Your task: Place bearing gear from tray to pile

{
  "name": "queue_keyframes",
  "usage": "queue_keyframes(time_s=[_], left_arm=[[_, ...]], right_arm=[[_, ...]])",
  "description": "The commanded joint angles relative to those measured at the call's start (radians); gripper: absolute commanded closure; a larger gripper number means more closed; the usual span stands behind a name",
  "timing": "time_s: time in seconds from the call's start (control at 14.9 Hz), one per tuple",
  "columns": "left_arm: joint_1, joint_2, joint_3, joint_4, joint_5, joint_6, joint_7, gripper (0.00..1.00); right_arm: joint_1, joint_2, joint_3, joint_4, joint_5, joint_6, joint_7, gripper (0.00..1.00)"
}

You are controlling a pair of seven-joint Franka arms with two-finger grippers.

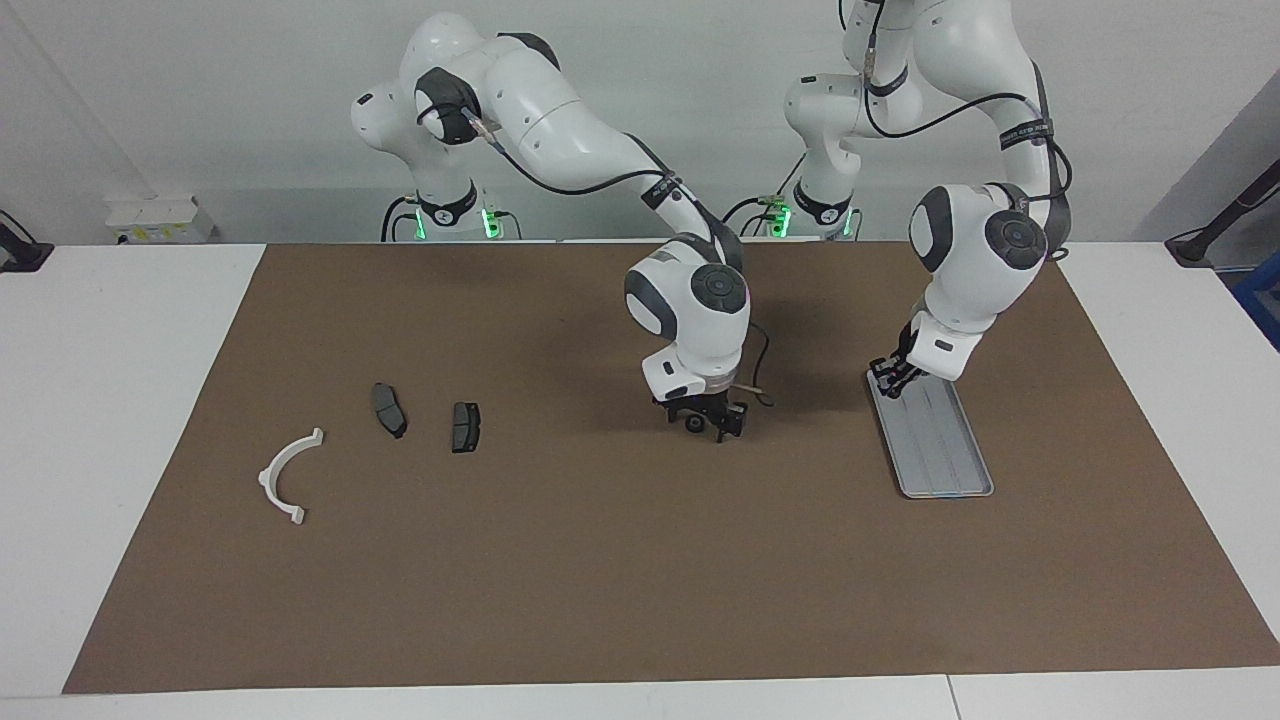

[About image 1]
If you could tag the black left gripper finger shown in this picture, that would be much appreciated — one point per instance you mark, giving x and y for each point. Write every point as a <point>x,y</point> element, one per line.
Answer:
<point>903,386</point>
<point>882,372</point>

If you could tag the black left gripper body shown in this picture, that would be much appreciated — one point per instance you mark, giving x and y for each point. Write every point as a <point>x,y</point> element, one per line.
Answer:
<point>905,355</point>

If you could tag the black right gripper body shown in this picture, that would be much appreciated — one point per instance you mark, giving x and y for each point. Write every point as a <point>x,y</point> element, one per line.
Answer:
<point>705,407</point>

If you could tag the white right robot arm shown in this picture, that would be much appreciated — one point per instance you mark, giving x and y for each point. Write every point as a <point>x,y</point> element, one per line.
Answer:
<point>560,120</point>

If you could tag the silver metal tray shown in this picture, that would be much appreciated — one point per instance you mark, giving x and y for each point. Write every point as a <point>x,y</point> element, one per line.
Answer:
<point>940,450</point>

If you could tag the brown table mat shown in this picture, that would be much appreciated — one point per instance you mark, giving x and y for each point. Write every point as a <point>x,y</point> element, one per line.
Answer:
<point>600,560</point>

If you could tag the rectangular dark brake pad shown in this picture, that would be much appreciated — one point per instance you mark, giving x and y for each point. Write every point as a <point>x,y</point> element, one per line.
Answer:
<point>465,427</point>

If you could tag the angled dark brake pad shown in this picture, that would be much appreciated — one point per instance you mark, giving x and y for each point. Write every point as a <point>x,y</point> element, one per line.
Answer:
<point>389,410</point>

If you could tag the blue crate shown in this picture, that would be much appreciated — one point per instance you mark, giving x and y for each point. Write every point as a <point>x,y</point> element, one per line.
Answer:
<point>1262,300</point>

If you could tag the white power strip box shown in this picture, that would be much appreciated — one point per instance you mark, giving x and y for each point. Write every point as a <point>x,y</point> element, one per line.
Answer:
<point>160,220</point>

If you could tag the black desk clamp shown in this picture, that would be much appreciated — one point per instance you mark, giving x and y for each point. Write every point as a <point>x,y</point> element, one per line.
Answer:
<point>20,250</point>

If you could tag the white curved plastic bracket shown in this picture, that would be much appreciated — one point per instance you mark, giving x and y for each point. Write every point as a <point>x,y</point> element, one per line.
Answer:
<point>272,480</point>

